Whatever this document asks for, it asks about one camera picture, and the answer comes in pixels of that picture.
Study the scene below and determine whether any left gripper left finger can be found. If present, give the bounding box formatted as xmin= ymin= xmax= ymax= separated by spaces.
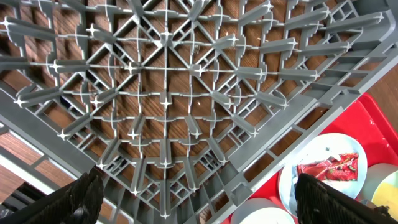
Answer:
xmin=1 ymin=171 xmax=104 ymax=224

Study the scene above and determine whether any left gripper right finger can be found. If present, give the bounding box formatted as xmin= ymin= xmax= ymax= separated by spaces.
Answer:
xmin=295 ymin=174 xmax=397 ymax=224

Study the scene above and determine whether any red snack wrapper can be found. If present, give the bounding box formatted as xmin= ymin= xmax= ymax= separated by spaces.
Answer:
xmin=296 ymin=153 xmax=359 ymax=182

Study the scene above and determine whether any small light blue bowl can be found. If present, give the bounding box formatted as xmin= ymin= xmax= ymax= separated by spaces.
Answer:
xmin=230 ymin=198 xmax=295 ymax=224

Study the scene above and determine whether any white napkin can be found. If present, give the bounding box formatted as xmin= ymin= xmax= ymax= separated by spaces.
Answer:
xmin=292 ymin=147 xmax=341 ymax=185

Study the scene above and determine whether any grey dishwasher rack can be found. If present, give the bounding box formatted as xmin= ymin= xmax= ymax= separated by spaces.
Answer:
xmin=1 ymin=0 xmax=397 ymax=223

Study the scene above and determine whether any light blue plate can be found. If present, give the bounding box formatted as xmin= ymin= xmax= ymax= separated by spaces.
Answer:
xmin=279 ymin=133 xmax=368 ymax=216

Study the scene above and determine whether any green bowl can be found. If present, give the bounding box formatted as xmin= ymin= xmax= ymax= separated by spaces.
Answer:
xmin=358 ymin=163 xmax=397 ymax=201

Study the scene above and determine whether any yellow cup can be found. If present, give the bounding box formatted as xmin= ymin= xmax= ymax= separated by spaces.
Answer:
xmin=372 ymin=182 xmax=398 ymax=219

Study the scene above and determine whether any red plastic tray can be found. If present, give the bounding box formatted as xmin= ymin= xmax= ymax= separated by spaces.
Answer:
xmin=220 ymin=92 xmax=398 ymax=224

